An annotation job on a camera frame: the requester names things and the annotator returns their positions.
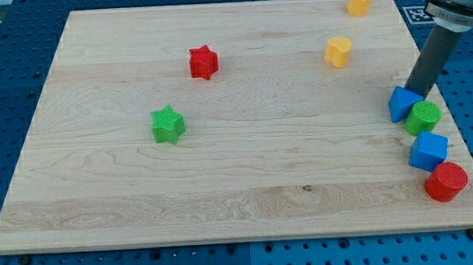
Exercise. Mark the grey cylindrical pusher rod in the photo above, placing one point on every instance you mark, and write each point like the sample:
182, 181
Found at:
436, 52

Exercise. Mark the yellow heart block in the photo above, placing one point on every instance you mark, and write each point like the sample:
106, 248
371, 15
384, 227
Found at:
337, 52

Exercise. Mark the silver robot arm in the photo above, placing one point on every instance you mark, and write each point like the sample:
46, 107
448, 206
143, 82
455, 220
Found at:
452, 18

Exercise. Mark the blue triangle block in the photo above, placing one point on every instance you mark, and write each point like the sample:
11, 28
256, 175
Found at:
401, 102

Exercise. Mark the fiducial marker tag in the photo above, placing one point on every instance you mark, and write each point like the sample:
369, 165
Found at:
416, 15

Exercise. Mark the green cylinder block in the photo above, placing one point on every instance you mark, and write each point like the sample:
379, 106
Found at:
423, 116

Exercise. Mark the yellow hexagon block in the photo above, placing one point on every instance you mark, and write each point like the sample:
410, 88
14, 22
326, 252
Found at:
358, 7

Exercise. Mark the blue cube block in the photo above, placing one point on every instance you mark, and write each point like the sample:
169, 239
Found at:
428, 151

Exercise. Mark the red cylinder block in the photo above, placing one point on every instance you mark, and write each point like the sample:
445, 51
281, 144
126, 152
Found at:
446, 182

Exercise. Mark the wooden board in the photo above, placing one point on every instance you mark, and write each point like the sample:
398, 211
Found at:
279, 143

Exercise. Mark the red star block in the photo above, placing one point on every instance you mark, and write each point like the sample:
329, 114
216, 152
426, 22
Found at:
203, 62

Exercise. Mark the green star block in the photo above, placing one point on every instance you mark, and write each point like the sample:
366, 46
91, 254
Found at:
167, 125

